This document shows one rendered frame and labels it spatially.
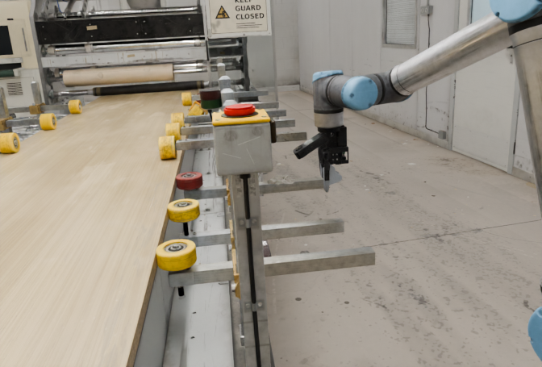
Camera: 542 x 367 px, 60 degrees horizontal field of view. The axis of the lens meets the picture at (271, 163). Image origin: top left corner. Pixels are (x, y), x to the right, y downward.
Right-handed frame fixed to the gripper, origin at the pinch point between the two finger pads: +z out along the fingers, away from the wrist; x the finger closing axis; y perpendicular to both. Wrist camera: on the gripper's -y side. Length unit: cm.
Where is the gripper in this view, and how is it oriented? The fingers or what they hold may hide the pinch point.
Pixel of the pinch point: (324, 188)
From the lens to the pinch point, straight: 151.4
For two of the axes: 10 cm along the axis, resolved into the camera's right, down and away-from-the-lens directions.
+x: -1.1, -2.7, 9.6
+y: 9.9, -0.9, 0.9
